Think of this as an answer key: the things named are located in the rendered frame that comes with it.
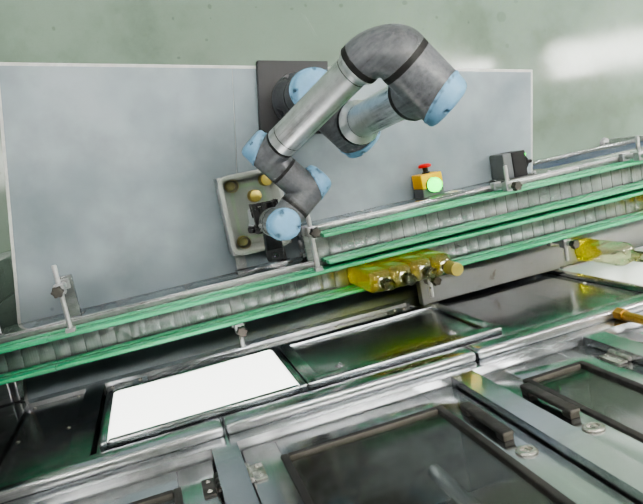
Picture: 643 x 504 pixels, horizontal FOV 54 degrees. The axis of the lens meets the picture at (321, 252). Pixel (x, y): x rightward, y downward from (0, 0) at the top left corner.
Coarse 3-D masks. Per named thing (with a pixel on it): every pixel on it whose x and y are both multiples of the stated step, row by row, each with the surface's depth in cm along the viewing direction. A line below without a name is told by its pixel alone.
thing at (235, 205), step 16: (224, 176) 174; (240, 176) 175; (256, 176) 183; (224, 192) 181; (240, 192) 182; (272, 192) 184; (224, 208) 174; (240, 208) 182; (240, 224) 183; (256, 240) 185; (288, 240) 180
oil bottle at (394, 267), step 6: (378, 264) 172; (384, 264) 170; (390, 264) 168; (396, 264) 167; (402, 264) 165; (390, 270) 164; (396, 270) 163; (402, 270) 163; (408, 270) 163; (390, 276) 164; (396, 276) 163; (396, 282) 163
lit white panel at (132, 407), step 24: (240, 360) 162; (264, 360) 158; (144, 384) 158; (168, 384) 154; (192, 384) 150; (216, 384) 147; (240, 384) 143; (264, 384) 140; (288, 384) 137; (120, 408) 143; (144, 408) 140; (168, 408) 137; (192, 408) 134; (120, 432) 129
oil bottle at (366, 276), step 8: (368, 264) 174; (352, 272) 176; (360, 272) 169; (368, 272) 164; (376, 272) 162; (384, 272) 162; (352, 280) 178; (360, 280) 171; (368, 280) 164; (376, 280) 161; (368, 288) 165; (376, 288) 162
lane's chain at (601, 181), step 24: (624, 168) 203; (528, 192) 194; (552, 192) 197; (576, 192) 199; (432, 216) 187; (456, 216) 189; (480, 216) 191; (336, 240) 180; (360, 240) 181; (384, 240) 183
